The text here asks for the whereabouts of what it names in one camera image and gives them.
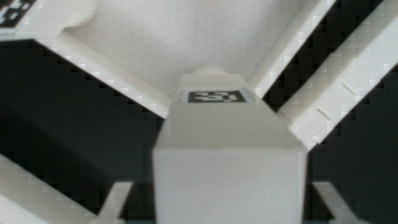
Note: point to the white desk leg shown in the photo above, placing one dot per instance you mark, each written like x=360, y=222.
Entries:
x=37, y=18
x=229, y=157

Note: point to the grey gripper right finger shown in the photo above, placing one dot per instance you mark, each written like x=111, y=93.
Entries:
x=344, y=215

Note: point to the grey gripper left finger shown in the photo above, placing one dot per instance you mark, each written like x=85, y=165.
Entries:
x=109, y=216

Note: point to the white L-shaped obstacle fence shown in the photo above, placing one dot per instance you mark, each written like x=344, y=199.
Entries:
x=79, y=132

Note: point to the white desk top tray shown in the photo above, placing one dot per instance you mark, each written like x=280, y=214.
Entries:
x=154, y=38

